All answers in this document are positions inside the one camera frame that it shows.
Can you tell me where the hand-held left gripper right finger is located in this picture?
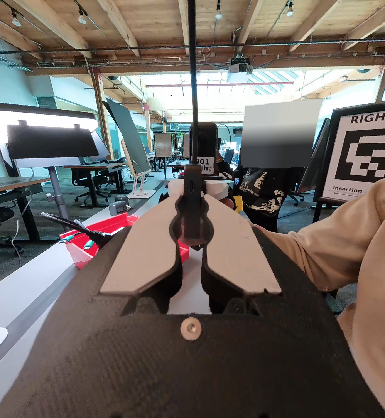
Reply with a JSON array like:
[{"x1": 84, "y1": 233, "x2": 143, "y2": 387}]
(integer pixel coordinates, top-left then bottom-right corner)
[{"x1": 201, "y1": 194, "x2": 283, "y2": 298}]

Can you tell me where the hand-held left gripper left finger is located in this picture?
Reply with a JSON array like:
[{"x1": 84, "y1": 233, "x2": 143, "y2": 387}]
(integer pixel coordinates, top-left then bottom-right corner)
[{"x1": 99, "y1": 195, "x2": 184, "y2": 298}]

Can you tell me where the black hdmi adapter with cable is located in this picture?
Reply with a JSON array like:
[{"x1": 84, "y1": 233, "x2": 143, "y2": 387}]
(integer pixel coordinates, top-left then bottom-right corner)
[
  {"x1": 41, "y1": 212, "x2": 115, "y2": 244},
  {"x1": 183, "y1": 0, "x2": 204, "y2": 251}
]

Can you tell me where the red plastic bin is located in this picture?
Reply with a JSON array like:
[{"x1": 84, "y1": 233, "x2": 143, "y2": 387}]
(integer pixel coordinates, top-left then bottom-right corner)
[{"x1": 59, "y1": 212, "x2": 190, "y2": 270}]

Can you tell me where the person's right forearm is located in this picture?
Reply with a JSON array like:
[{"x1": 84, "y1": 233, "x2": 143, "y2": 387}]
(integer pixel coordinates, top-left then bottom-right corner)
[{"x1": 250, "y1": 171, "x2": 385, "y2": 296}]

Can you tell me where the white board stand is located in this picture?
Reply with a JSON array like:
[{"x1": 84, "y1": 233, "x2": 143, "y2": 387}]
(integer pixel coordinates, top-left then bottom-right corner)
[{"x1": 127, "y1": 173, "x2": 157, "y2": 199}]

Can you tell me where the wood-framed black board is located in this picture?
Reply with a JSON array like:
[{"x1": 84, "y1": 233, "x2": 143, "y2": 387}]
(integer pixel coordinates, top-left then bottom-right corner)
[{"x1": 121, "y1": 139, "x2": 151, "y2": 178}]

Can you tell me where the large dark leaning panel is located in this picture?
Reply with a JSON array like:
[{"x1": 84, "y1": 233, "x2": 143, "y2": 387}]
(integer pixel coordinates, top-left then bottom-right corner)
[{"x1": 102, "y1": 98, "x2": 152, "y2": 175}]

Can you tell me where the ceiling projector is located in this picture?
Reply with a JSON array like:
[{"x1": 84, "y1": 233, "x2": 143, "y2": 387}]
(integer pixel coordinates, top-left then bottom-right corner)
[{"x1": 227, "y1": 56, "x2": 254, "y2": 84}]

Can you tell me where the wooden desk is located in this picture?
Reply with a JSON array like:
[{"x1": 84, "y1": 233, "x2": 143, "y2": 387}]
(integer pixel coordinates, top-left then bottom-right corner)
[
  {"x1": 63, "y1": 162, "x2": 128, "y2": 208},
  {"x1": 0, "y1": 176, "x2": 51, "y2": 244}
]

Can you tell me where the grey light stand pole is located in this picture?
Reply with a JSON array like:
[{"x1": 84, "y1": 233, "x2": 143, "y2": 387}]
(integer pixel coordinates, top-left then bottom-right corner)
[{"x1": 46, "y1": 166, "x2": 69, "y2": 224}]

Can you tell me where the black framed board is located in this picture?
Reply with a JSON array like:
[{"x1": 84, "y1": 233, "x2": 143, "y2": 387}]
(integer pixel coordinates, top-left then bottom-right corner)
[{"x1": 296, "y1": 118, "x2": 331, "y2": 194}]

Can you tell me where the black rectangular board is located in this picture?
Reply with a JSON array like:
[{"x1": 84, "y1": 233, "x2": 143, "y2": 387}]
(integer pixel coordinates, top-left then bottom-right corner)
[{"x1": 7, "y1": 120, "x2": 100, "y2": 160}]

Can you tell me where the black framed marker sign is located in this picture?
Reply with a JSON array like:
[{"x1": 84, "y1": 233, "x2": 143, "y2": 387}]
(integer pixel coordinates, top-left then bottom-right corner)
[{"x1": 313, "y1": 99, "x2": 385, "y2": 207}]

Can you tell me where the person's beige jacket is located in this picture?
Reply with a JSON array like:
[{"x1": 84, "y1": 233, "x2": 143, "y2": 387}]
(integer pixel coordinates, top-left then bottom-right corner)
[{"x1": 336, "y1": 284, "x2": 385, "y2": 418}]

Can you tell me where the small grey action camera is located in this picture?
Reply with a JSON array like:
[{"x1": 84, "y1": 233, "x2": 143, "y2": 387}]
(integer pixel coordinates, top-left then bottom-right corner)
[{"x1": 109, "y1": 194, "x2": 130, "y2": 216}]

